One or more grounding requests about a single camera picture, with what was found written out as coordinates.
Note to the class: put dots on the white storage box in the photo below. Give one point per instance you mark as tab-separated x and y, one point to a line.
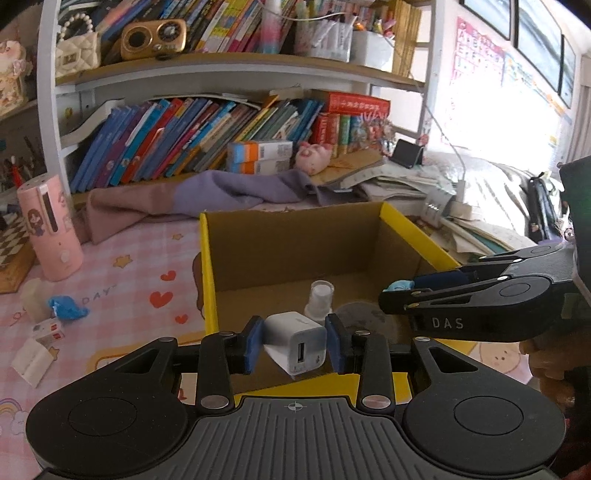
371	50

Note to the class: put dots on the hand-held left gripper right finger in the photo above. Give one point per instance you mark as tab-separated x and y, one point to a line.
334	344

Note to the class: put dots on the small light blue piece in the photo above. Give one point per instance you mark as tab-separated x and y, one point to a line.
398	285

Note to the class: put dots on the orange and blue box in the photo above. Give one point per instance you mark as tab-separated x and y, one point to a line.
258	151
261	167

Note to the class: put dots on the small pink pig plush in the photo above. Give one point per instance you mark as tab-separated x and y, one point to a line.
314	158

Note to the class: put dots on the white charger plug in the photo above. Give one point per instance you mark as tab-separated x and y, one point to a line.
291	337

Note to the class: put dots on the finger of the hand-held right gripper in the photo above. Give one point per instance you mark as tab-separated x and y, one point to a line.
443	297
503	261

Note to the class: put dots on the pink wall poster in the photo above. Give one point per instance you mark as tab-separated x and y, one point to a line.
485	64

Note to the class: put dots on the pink and purple cloth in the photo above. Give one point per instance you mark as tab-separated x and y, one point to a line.
207	194

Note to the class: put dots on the red thick book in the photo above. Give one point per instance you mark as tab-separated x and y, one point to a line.
355	102

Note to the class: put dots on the white bookshelf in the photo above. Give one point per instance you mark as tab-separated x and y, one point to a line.
46	92

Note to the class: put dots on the wooden chessboard box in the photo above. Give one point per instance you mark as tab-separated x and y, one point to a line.
11	249

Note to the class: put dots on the bunch of pens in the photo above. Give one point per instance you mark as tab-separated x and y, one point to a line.
25	157

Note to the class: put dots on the black pencil case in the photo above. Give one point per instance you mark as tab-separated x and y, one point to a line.
542	207

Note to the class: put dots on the lucky cat figurine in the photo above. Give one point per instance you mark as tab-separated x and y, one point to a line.
10	83

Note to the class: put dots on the pastel gradient bottle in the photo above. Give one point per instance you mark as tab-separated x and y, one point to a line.
271	27

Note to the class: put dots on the row of colourful books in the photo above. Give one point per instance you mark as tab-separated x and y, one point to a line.
217	23
161	143

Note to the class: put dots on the black phone stand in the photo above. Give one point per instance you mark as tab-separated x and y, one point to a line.
406	153

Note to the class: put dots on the clear pen holder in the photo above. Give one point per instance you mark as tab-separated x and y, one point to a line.
323	41

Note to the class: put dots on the pink cylinder container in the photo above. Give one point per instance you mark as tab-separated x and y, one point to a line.
48	230

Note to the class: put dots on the crumpled blue wrapper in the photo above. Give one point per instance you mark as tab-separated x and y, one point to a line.
67	308

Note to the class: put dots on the stack of yellow notebooks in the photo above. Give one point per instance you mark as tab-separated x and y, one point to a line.
407	41

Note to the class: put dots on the white quilted purse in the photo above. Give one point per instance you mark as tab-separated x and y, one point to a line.
78	53

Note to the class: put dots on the translucent white cube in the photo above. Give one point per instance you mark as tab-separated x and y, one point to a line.
34	300

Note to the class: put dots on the slim red bottle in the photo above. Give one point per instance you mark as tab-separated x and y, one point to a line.
17	171

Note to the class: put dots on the yellow cardboard box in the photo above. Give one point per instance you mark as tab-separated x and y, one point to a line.
286	249

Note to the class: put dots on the person's right hand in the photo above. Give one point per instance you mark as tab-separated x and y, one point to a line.
549	364

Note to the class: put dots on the small spray bottle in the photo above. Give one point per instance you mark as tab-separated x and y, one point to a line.
322	293

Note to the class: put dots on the small white staples box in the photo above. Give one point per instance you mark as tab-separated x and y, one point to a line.
48	330

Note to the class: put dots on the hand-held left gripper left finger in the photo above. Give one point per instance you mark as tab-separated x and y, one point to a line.
255	344

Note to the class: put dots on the gold retro radio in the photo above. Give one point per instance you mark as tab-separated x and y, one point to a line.
152	39

